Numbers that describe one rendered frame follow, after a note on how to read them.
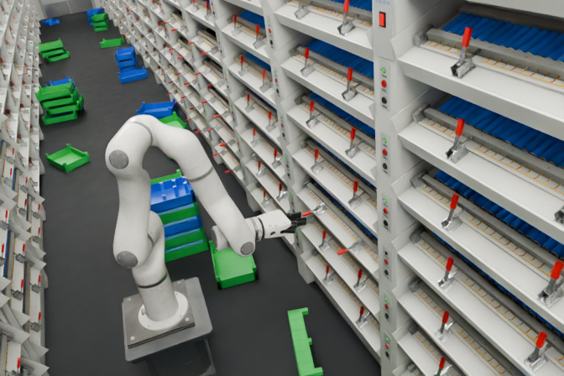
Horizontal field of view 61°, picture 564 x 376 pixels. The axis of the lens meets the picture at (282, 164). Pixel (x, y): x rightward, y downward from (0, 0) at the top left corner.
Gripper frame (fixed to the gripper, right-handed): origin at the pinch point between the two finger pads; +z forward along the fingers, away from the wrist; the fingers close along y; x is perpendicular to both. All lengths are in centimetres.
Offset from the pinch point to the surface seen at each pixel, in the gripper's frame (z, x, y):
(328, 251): 20.0, 25.4, 7.7
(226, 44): 10, -40, 100
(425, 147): 3, -49, -50
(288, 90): 8.6, -38.0, 29.6
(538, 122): 0, -66, -77
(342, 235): 15.2, 7.0, -6.3
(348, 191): 13.9, -13.1, -8.8
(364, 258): 15.0, 6.8, -21.0
